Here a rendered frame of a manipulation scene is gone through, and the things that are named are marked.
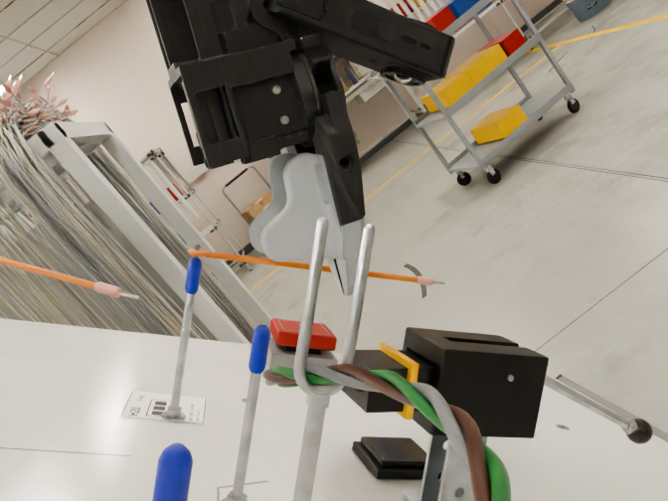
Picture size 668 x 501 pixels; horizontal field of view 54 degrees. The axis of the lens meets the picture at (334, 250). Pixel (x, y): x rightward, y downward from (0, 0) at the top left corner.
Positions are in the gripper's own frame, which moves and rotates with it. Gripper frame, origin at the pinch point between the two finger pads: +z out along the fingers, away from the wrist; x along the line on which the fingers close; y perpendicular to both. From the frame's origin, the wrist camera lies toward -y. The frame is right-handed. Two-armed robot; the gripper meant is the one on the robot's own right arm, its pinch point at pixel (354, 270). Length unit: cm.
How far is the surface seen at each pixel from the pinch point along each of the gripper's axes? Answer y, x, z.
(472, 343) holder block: -1.4, 10.8, 2.3
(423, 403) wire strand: 6.7, 24.2, -3.2
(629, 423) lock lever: -9.5, 10.6, 10.2
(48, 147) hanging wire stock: 20, -67, -14
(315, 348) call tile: 1.1, -12.4, 8.6
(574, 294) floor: -135, -167, 84
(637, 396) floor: -104, -104, 91
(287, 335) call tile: 2.9, -12.6, 6.8
